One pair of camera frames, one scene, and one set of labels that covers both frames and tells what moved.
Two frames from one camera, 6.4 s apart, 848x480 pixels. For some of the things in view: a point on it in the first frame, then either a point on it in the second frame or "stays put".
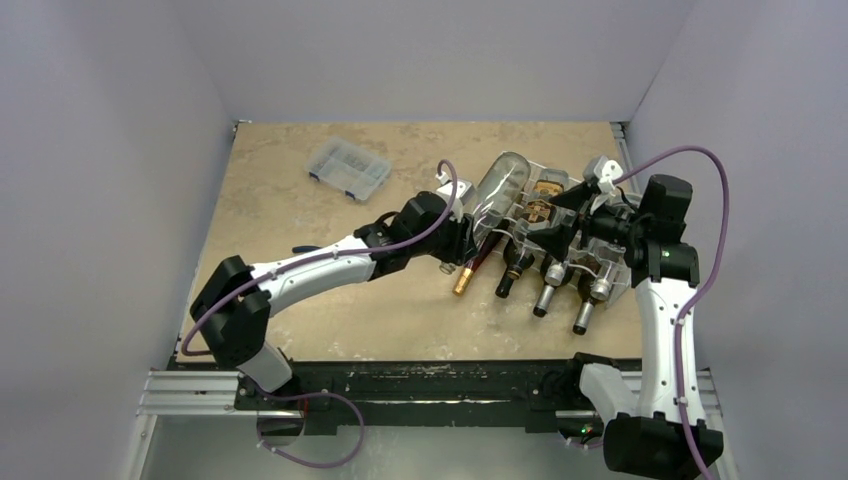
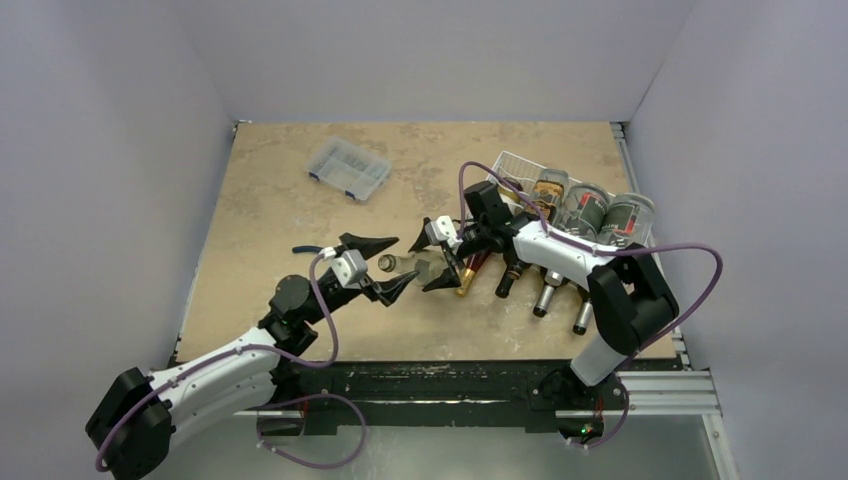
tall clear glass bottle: x=502 y=185 to x=427 y=262
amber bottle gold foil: x=466 y=274 stays put
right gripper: x=587 y=221 to x=452 y=253
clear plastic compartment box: x=348 y=168 stays put
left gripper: x=462 y=244 to x=385 y=290
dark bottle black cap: x=516 y=260 stays put
